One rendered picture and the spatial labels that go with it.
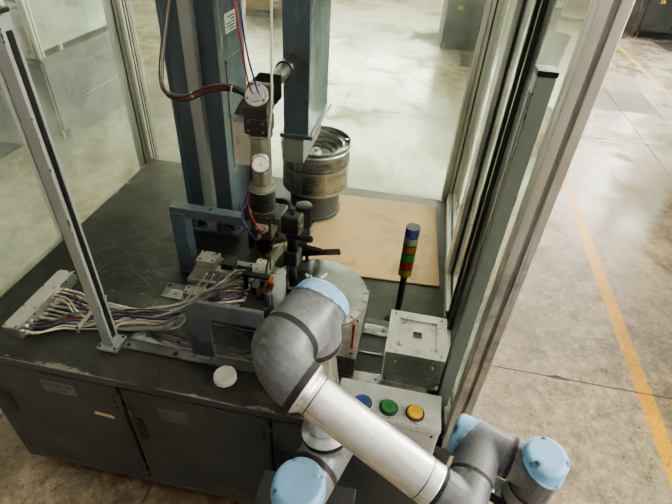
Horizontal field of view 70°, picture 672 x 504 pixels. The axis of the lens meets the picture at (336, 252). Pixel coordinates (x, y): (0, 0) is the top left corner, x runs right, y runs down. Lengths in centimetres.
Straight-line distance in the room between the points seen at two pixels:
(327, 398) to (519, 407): 189
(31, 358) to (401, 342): 117
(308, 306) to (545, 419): 192
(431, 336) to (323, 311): 70
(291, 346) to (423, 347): 73
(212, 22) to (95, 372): 118
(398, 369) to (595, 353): 173
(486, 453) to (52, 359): 135
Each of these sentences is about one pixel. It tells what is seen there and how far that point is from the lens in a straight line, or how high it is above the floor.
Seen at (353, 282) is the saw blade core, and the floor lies 95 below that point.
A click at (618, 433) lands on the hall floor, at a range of 276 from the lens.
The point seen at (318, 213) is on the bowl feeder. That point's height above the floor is 80.
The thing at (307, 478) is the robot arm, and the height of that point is 98.
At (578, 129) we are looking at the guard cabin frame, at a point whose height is 171.
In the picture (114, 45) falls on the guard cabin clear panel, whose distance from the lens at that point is 260.
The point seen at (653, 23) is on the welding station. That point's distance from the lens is 1087.
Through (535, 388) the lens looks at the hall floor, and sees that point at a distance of 273.
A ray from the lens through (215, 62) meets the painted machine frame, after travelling 182.
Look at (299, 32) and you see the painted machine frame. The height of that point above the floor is 164.
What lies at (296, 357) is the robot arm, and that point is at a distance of 82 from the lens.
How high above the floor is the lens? 200
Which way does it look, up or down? 38 degrees down
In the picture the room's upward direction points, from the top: 4 degrees clockwise
